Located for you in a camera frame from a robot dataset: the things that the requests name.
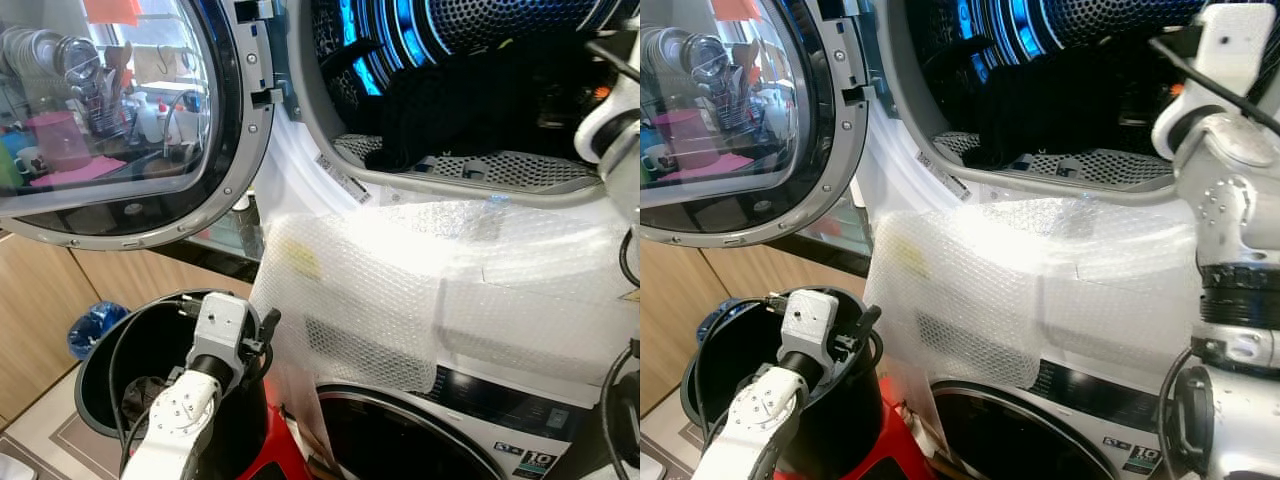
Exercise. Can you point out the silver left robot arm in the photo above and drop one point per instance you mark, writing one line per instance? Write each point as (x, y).
(760, 410)
(180, 420)

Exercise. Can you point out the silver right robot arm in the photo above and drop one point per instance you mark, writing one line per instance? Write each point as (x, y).
(625, 180)
(1235, 200)

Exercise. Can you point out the white washing machine black door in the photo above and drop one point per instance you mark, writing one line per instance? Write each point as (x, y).
(470, 400)
(1080, 395)

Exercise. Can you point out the black clothes pile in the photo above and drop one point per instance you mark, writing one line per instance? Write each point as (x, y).
(1070, 110)
(470, 110)

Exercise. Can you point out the yellow label under wrap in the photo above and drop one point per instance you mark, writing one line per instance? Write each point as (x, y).
(912, 260)
(303, 262)

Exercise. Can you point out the black plastic bucket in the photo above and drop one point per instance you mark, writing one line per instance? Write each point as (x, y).
(150, 340)
(740, 340)

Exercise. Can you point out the red plastic stool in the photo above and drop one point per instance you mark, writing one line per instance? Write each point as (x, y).
(895, 450)
(275, 455)

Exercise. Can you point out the clear bubble wrap sheet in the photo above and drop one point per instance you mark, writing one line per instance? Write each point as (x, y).
(360, 290)
(970, 290)

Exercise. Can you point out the dark patterned garment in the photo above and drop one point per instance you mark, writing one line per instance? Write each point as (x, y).
(145, 400)

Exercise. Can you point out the blue plastic bag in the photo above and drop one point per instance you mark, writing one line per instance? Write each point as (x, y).
(712, 318)
(90, 330)

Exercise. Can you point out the white tumble dryer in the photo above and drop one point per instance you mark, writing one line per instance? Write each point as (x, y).
(885, 170)
(290, 170)

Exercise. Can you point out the wooden cabinet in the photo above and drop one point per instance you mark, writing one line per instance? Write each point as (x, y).
(40, 310)
(665, 310)

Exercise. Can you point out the round glass dryer door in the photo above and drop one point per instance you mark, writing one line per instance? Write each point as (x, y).
(720, 100)
(100, 100)

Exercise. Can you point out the perforated metal lint filter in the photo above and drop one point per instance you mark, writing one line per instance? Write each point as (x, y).
(520, 170)
(1100, 168)

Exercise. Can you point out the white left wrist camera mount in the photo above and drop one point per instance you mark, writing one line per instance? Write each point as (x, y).
(222, 325)
(808, 320)

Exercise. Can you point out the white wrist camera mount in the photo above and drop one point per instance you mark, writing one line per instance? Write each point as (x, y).
(222, 325)
(808, 320)
(1235, 50)

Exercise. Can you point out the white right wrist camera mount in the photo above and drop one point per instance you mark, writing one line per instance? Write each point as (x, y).
(1235, 50)

